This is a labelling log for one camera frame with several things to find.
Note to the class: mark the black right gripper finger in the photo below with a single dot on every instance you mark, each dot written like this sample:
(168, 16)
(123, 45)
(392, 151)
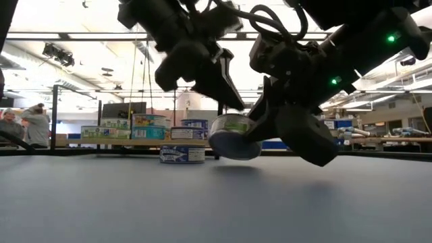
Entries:
(266, 114)

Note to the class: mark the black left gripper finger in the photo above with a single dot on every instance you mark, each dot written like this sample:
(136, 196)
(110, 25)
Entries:
(219, 91)
(227, 64)

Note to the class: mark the large green label tuna can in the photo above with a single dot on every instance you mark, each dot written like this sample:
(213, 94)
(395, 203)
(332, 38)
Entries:
(233, 145)

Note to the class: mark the teal label tuna can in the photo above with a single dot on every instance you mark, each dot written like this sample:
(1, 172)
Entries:
(167, 134)

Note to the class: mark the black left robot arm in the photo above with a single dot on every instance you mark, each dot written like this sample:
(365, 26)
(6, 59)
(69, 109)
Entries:
(152, 17)

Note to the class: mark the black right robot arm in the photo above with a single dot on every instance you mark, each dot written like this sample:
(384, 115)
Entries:
(371, 33)

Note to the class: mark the pale background robot arm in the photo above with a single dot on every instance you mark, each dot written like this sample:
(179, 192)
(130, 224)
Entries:
(352, 132)
(408, 131)

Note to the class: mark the black monitor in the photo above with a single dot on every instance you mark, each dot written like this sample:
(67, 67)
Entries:
(123, 109)

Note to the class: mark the black ceiling spotlight cluster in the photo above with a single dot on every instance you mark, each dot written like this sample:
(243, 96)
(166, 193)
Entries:
(59, 54)

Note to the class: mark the blue table mat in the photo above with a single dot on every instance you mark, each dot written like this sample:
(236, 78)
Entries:
(101, 202)

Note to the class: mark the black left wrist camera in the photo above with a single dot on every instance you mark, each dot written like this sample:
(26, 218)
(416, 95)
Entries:
(219, 20)

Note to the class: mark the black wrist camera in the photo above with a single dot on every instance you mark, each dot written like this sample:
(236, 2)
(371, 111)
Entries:
(280, 57)
(219, 20)

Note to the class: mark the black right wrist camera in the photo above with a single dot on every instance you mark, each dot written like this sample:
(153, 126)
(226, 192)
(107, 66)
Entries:
(280, 57)

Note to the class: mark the wooden table with black frame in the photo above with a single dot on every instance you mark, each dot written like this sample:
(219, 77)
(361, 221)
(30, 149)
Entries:
(388, 156)

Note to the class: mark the wooden shelf with black frame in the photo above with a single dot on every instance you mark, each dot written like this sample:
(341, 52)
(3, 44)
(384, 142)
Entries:
(101, 142)

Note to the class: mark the black ceiling dome camera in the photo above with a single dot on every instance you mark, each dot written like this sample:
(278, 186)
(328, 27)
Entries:
(407, 61)

